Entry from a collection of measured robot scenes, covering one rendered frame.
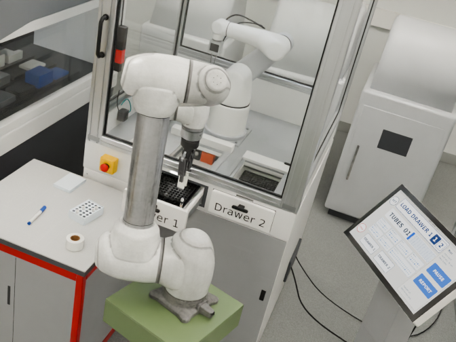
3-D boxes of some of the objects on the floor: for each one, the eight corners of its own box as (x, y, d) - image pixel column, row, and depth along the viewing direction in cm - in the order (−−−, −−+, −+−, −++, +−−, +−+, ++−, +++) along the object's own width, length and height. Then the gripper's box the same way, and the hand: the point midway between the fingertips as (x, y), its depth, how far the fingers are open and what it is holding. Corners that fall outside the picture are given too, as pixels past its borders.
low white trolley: (70, 405, 268) (85, 271, 231) (-49, 351, 280) (-53, 216, 243) (131, 322, 318) (150, 201, 281) (28, 279, 330) (34, 158, 293)
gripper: (192, 147, 239) (182, 197, 251) (205, 133, 252) (196, 181, 263) (174, 141, 240) (165, 191, 252) (189, 127, 253) (180, 176, 265)
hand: (182, 179), depth 256 cm, fingers closed
